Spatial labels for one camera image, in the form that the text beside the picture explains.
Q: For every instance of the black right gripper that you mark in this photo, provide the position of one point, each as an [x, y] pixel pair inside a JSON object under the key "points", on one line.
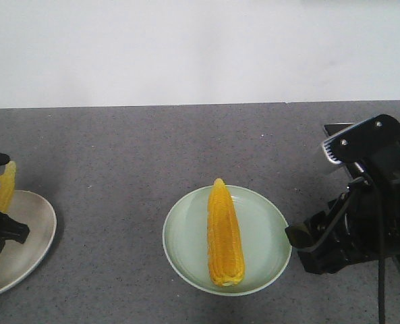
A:
{"points": [[361, 225]]}

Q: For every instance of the wrist camera with black bracket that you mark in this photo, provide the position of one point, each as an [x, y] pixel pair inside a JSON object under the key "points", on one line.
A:
{"points": [[347, 143]]}

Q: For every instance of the bright yellow corn cob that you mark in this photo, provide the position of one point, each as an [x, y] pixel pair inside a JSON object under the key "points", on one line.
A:
{"points": [[7, 182]]}

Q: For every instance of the light green plate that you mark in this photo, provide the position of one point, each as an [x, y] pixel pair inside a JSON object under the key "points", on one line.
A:
{"points": [[262, 227]]}

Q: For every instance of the speckled yellow corn cob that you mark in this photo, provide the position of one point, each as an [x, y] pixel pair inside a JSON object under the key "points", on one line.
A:
{"points": [[226, 263]]}

